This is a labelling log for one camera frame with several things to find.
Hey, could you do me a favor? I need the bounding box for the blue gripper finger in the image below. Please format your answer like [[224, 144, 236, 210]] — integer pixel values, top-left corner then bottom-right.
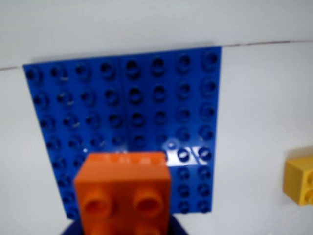
[[168, 212, 189, 235], [60, 218, 83, 235]]

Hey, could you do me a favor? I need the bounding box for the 2x4 orange block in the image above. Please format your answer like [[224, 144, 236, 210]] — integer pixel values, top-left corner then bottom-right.
[[74, 151, 171, 235]]

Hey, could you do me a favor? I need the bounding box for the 2x2 yellow block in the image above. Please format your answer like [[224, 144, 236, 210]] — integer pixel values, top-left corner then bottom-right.
[[283, 146, 313, 206]]

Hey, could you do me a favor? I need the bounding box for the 8x8 blue baseplate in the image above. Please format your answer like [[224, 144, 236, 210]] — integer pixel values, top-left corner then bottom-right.
[[22, 46, 223, 219]]

